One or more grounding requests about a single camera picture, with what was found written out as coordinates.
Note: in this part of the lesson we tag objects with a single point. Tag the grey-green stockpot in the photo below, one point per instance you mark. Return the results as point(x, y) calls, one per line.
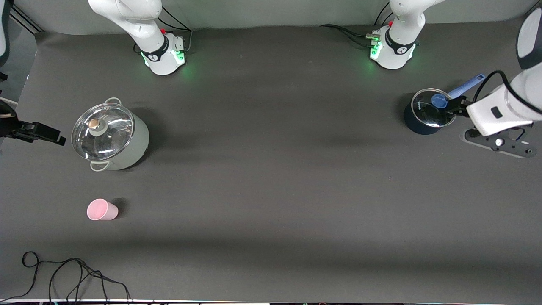
point(135, 148)

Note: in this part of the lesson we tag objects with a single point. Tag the glass lid with blue knob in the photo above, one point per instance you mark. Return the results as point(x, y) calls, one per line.
point(427, 114)

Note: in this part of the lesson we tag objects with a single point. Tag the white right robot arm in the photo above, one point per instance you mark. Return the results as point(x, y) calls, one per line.
point(144, 21)

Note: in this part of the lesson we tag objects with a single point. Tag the dark metal frame rail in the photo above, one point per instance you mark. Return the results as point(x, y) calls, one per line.
point(25, 19)

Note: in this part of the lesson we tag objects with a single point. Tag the dark grey table mat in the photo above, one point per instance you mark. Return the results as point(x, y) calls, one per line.
point(271, 190)

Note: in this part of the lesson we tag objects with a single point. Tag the pink plastic cup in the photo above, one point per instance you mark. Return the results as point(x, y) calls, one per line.
point(101, 210)

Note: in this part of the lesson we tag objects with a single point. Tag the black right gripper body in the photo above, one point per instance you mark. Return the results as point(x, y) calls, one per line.
point(9, 126)

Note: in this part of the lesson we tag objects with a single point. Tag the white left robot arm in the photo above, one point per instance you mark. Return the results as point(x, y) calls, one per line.
point(394, 53)

